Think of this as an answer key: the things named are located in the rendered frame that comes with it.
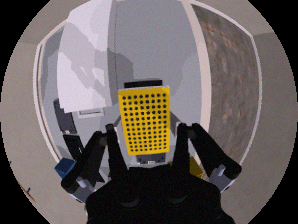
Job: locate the yellow waste bin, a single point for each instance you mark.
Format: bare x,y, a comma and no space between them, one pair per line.
194,168

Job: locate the grey bench mat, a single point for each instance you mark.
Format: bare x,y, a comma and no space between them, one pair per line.
154,40

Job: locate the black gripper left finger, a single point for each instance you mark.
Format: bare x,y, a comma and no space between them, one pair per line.
81,180

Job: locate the black multiwell plate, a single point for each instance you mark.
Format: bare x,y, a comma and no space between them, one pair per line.
74,149

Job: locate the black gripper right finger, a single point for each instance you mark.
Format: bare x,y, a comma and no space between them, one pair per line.
221,169

